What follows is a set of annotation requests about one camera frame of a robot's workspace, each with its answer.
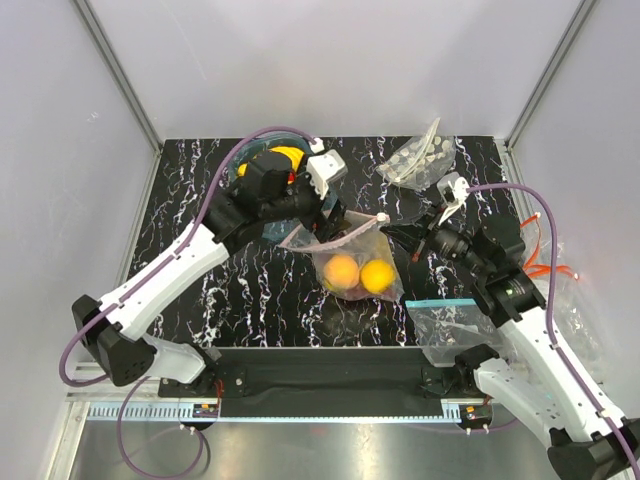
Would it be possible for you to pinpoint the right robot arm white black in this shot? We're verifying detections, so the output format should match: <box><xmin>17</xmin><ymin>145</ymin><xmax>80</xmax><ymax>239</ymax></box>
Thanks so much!
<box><xmin>382</xmin><ymin>218</ymin><xmax>639</xmax><ymax>479</ymax></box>

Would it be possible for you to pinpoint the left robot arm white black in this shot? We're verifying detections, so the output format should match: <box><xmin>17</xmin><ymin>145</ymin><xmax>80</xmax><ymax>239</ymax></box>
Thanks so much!
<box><xmin>71</xmin><ymin>149</ymin><xmax>347</xmax><ymax>396</ymax></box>

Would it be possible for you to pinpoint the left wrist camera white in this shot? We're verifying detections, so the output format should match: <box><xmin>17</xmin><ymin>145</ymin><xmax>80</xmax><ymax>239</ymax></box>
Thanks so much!
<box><xmin>306</xmin><ymin>150</ymin><xmax>348</xmax><ymax>199</ymax></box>

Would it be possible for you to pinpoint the orange peach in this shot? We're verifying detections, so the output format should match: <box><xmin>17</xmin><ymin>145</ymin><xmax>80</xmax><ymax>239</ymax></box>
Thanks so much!
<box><xmin>323</xmin><ymin>255</ymin><xmax>360</xmax><ymax>291</ymax></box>

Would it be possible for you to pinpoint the teal plastic fruit tray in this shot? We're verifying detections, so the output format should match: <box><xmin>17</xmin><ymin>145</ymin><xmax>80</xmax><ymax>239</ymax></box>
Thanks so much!
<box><xmin>227</xmin><ymin>130</ymin><xmax>312</xmax><ymax>243</ymax></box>

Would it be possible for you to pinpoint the clear bag with white pieces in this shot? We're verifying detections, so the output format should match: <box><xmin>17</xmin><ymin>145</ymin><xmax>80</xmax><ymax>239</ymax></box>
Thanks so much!
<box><xmin>376</xmin><ymin>117</ymin><xmax>456</xmax><ymax>191</ymax></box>

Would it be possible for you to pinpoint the pink zip top bag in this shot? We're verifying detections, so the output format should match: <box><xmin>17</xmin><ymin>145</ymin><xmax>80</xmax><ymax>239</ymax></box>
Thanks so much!
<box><xmin>280</xmin><ymin>211</ymin><xmax>404</xmax><ymax>302</ymax></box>

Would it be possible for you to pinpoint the yellow lemon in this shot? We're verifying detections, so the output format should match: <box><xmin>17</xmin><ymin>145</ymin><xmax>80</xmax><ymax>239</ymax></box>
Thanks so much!
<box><xmin>360</xmin><ymin>259</ymin><xmax>396</xmax><ymax>294</ymax></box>

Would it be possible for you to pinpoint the orange zip top bag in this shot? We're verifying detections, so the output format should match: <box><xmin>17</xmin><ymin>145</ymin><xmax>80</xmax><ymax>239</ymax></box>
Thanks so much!
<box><xmin>520</xmin><ymin>212</ymin><xmax>580</xmax><ymax>316</ymax></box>

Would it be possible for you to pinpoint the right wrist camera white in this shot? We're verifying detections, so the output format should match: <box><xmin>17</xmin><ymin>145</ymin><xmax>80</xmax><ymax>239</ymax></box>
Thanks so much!
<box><xmin>436</xmin><ymin>172</ymin><xmax>470</xmax><ymax>225</ymax></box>

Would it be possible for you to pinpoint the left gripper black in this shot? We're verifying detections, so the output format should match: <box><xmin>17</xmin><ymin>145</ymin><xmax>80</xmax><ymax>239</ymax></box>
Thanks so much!
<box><xmin>262</xmin><ymin>155</ymin><xmax>352</xmax><ymax>242</ymax></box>

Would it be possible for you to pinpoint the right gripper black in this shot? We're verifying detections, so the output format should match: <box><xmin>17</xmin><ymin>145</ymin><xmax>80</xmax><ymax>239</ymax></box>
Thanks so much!
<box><xmin>380</xmin><ymin>199</ymin><xmax>491</xmax><ymax>278</ymax></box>

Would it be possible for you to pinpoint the white cable duct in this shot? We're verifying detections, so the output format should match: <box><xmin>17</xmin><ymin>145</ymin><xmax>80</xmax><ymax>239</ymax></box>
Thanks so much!
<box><xmin>87</xmin><ymin>400</ymin><xmax>462</xmax><ymax>424</ymax></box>

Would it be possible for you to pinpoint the yellow banana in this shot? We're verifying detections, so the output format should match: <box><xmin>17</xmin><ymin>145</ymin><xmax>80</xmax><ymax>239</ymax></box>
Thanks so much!
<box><xmin>270</xmin><ymin>146</ymin><xmax>305</xmax><ymax>171</ymax></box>

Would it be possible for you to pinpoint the blue zip top bag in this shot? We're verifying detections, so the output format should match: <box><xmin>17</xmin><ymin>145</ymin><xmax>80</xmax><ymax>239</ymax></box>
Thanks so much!
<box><xmin>406</xmin><ymin>299</ymin><xmax>504</xmax><ymax>367</ymax></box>

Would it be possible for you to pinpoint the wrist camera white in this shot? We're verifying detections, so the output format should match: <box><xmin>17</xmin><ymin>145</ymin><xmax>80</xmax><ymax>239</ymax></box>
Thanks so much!
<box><xmin>436</xmin><ymin>172</ymin><xmax>470</xmax><ymax>225</ymax></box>
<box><xmin>306</xmin><ymin>150</ymin><xmax>348</xmax><ymax>199</ymax></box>

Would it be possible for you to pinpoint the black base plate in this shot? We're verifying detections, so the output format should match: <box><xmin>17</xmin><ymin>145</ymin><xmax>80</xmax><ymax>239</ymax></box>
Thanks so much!
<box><xmin>158</xmin><ymin>347</ymin><xmax>484</xmax><ymax>411</ymax></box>

